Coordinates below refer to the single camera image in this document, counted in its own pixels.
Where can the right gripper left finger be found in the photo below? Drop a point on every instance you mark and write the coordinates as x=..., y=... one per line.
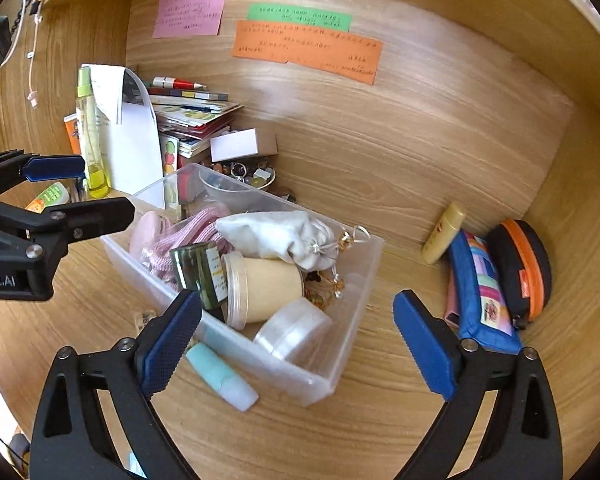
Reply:
x=71, y=439

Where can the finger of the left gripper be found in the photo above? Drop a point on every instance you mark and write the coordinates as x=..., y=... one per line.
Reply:
x=86, y=220
x=17, y=166

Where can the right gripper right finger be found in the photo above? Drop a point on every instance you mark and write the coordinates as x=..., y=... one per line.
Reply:
x=522, y=438

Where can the tan 4B eraser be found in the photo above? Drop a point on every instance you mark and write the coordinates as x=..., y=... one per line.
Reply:
x=141, y=319

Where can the green spray bottle black cap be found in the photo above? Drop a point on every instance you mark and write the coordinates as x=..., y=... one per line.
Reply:
x=199, y=267

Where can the white drawstring cloth pouch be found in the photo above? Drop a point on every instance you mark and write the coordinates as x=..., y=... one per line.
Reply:
x=292, y=236

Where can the orange green glue bottle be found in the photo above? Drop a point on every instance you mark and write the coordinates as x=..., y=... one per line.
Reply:
x=54, y=195

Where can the orange sunscreen tube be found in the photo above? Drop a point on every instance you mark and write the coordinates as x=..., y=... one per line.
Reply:
x=72, y=128

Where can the tall yellow spray bottle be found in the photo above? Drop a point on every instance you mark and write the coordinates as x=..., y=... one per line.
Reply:
x=97, y=184

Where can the pink round jar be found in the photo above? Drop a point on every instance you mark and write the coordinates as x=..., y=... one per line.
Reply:
x=150, y=226

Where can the white paper stand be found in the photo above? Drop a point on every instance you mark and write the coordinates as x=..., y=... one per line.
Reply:
x=128, y=128

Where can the teal white small tube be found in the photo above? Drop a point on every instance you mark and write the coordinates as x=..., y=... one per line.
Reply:
x=221, y=378

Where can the blue colourful pencil pouch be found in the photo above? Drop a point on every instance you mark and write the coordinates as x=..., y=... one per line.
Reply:
x=480, y=302

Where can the fruit sticker sheet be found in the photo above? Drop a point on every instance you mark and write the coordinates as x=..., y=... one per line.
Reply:
x=169, y=153

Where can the stack of booklets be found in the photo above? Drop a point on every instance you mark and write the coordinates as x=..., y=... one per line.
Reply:
x=192, y=122

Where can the black orange zip case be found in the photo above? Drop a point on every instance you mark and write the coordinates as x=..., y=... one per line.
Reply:
x=523, y=267

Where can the red white marker pen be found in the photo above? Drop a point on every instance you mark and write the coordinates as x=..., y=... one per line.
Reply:
x=176, y=84

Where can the small clear bowl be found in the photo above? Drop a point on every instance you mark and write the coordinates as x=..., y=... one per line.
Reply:
x=237, y=196

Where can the cream jar with lid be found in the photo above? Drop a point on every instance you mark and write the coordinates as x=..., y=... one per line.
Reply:
x=258, y=288

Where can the small white box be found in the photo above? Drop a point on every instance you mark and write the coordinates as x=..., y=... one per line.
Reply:
x=243, y=144

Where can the white round jar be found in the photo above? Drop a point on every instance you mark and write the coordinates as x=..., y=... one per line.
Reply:
x=294, y=333

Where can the small yellow lotion tube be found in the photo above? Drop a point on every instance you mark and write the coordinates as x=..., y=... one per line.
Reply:
x=444, y=232

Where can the clear plastic storage bin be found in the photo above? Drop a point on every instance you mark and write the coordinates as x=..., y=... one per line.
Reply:
x=341, y=292

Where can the pink sticky note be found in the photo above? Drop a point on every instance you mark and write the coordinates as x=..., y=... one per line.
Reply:
x=185, y=18

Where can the green sticky note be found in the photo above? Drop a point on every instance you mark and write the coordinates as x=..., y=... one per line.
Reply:
x=287, y=13

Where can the orange sticky note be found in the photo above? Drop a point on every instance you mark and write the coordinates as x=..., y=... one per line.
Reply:
x=330, y=50

